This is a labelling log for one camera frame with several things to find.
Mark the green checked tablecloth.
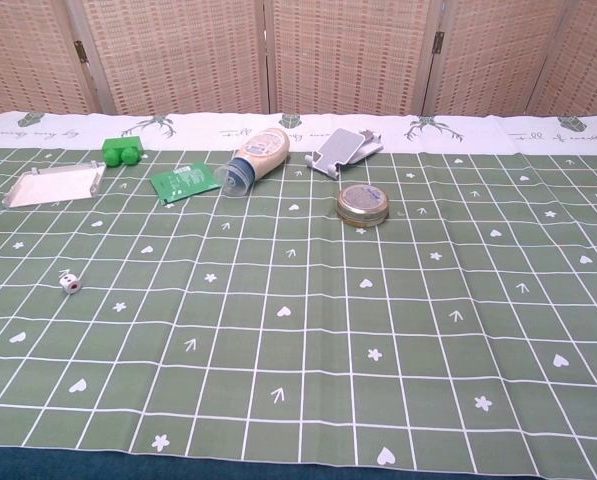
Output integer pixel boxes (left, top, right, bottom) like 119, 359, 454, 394
0, 112, 597, 477

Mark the round gold tin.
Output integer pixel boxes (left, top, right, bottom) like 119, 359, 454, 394
335, 183, 391, 226

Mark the beige squeeze bottle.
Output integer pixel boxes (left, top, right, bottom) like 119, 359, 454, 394
214, 127, 292, 198

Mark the white folding phone stand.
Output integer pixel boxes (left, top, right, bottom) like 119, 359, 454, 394
305, 127, 383, 180

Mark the green foil packet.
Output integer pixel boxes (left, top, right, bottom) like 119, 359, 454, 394
150, 162, 223, 206

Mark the woven bamboo folding screen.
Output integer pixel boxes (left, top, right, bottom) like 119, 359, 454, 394
0, 0, 597, 121

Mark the green toy block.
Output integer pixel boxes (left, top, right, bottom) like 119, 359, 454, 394
101, 135, 145, 168

